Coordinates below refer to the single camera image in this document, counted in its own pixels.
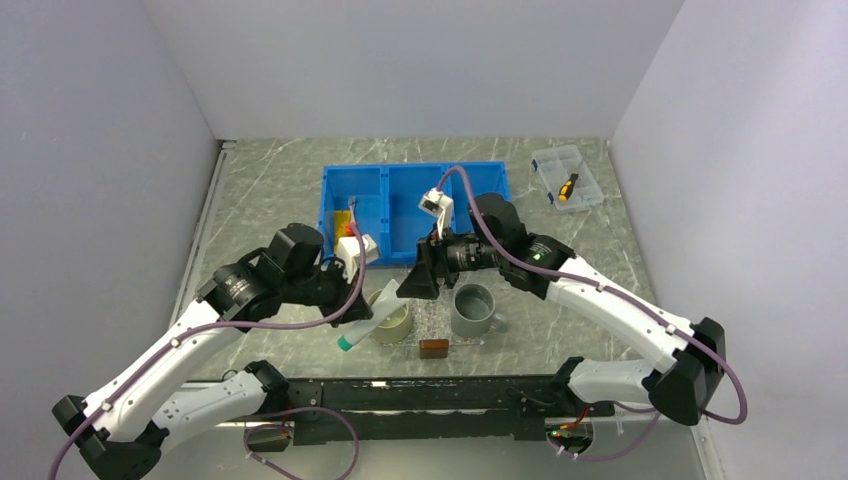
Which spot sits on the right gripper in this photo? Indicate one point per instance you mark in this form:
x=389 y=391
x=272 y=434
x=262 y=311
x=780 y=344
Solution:
x=422 y=281

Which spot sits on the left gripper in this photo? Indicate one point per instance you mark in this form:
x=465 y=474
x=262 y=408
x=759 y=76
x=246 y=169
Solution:
x=346 y=289

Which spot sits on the white toothpaste tube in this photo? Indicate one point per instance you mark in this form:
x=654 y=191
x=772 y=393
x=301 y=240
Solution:
x=385 y=304

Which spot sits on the green ceramic mug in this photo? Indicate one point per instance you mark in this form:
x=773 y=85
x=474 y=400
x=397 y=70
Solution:
x=395 y=329

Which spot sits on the clear holder with wooden ends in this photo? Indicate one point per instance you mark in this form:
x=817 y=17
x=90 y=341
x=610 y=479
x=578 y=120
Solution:
x=432 y=328

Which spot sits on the grey ceramic mug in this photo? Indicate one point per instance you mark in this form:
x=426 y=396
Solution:
x=474 y=312

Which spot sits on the toothbrush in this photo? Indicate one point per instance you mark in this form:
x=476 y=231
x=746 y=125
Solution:
x=351 y=225

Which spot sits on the blue three-compartment bin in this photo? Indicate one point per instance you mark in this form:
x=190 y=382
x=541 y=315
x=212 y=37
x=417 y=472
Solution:
x=387 y=198

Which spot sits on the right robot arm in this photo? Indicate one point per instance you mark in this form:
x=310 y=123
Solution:
x=681 y=363

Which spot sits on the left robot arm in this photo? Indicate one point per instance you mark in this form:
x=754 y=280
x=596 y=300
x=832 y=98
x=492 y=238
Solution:
x=123 y=429

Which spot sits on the yellow toothpaste tube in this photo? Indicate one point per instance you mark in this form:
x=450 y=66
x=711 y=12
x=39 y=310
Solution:
x=341 y=224

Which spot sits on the yellow black screwdriver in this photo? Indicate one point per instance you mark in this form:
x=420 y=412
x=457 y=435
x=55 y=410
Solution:
x=566 y=190

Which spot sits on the clear plastic organizer box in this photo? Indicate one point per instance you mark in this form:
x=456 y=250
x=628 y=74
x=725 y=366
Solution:
x=555 y=165

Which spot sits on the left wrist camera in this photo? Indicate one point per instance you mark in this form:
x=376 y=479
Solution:
x=348 y=250

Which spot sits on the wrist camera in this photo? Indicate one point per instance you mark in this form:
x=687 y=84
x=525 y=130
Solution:
x=348 y=250
x=441 y=206

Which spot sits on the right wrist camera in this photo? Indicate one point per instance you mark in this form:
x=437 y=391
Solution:
x=441 y=206

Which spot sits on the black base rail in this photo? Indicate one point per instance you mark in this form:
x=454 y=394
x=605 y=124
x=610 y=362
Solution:
x=522 y=407

